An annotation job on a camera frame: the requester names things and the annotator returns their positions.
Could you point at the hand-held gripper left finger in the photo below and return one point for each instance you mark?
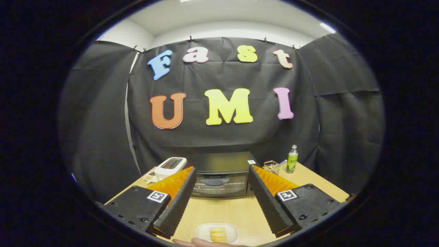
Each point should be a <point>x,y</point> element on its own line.
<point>178,206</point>

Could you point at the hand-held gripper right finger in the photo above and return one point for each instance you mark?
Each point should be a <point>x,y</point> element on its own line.
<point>267,202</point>

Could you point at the ridged bread roll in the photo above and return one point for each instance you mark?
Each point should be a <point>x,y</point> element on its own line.
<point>218,235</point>

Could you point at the black toaster oven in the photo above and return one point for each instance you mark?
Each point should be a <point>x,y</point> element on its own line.
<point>223,164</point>

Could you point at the white pop-up toaster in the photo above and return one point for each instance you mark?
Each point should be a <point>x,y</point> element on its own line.
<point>169,168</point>

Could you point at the small white plate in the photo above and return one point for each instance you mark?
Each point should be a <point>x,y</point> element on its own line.
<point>202,233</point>

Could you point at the small clear container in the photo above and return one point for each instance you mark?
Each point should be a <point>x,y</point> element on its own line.
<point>150,177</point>

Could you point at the striped straw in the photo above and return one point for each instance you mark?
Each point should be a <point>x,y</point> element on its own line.
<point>283,162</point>

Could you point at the green label drink bottle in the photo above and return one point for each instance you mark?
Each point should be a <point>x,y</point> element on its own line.
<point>292,163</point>

